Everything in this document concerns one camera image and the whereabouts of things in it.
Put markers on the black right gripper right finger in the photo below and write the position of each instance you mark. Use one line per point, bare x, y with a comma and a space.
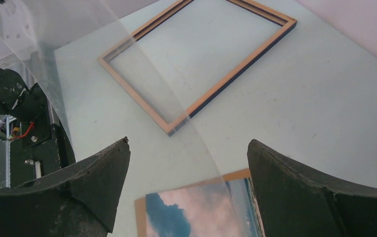
296, 200

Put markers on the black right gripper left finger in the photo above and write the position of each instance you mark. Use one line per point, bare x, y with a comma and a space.
79, 200

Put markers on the ocean sky photo print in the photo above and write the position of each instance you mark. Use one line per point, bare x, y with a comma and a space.
226, 209

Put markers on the clear acrylic frame sheet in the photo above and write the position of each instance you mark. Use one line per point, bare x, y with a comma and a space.
59, 42

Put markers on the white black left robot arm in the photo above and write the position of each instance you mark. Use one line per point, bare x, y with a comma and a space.
25, 102

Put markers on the brown frame backing board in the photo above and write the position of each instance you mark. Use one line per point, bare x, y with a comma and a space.
140, 204

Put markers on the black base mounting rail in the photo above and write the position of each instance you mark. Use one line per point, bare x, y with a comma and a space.
46, 149

